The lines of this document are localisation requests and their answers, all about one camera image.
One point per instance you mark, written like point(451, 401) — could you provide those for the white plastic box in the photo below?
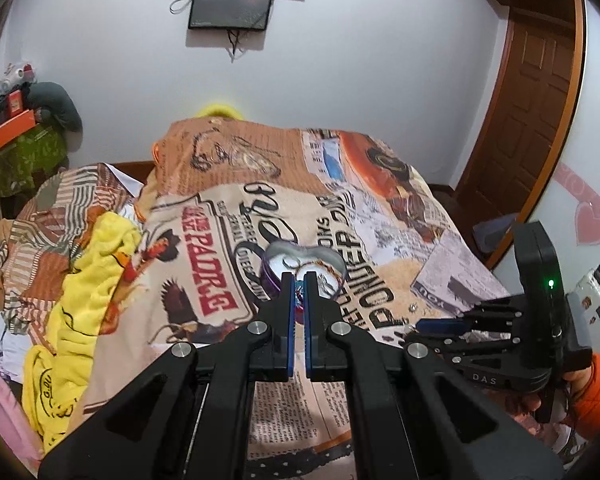
point(595, 305)

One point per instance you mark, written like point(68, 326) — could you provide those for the long orange box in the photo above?
point(12, 129)

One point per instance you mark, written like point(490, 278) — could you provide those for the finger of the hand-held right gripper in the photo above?
point(475, 345)
point(442, 326)

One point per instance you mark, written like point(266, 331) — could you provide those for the small orange box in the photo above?
point(15, 102)

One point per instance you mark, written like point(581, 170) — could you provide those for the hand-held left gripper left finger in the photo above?
point(289, 320)

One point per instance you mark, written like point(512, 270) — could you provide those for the pink heart wall stickers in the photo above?
point(590, 220)

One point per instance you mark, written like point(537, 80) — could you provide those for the brown wooden door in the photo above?
point(525, 110)

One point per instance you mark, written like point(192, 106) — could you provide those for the purple heart-shaped tin box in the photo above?
point(280, 255)

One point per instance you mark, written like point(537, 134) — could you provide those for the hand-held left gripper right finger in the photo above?
point(310, 320)

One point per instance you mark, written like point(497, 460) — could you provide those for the green patterned cloth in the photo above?
point(25, 160)

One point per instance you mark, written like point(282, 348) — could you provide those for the white cloth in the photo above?
point(0, 340)

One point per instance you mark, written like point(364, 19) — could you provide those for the yellow pillow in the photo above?
point(220, 111)

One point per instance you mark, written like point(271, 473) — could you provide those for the pink cloth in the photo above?
point(5, 410)

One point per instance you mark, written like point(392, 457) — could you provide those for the newspaper print blanket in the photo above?
point(290, 175)

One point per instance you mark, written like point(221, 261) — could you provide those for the small black wall monitor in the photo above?
point(230, 4)

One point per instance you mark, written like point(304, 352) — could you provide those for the yellow towel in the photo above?
point(80, 310)

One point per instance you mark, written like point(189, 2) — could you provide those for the striped orange blanket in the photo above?
point(55, 210)

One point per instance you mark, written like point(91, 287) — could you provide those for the blue plastic bag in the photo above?
point(495, 232)

